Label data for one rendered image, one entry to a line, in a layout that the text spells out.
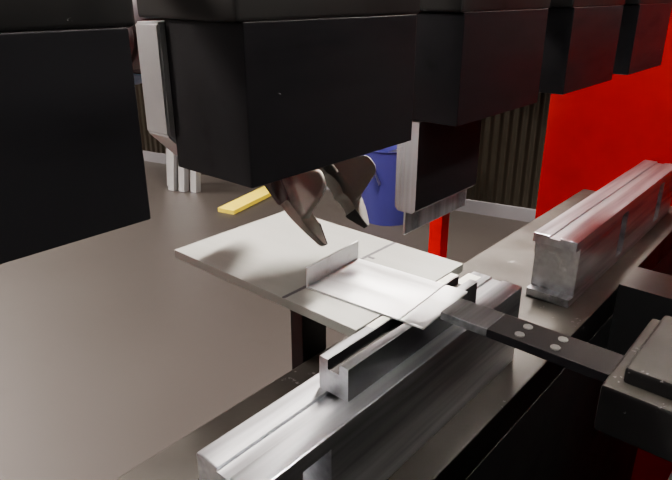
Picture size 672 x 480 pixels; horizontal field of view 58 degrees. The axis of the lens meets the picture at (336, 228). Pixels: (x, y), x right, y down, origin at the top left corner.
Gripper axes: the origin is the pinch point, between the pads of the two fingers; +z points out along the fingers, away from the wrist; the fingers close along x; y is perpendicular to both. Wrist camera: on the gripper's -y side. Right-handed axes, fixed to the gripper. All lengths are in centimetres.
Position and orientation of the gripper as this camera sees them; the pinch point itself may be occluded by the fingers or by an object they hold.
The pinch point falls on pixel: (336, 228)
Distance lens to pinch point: 60.2
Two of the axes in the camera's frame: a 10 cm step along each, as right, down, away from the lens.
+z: 4.9, 8.7, -1.1
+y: 5.8, -4.2, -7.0
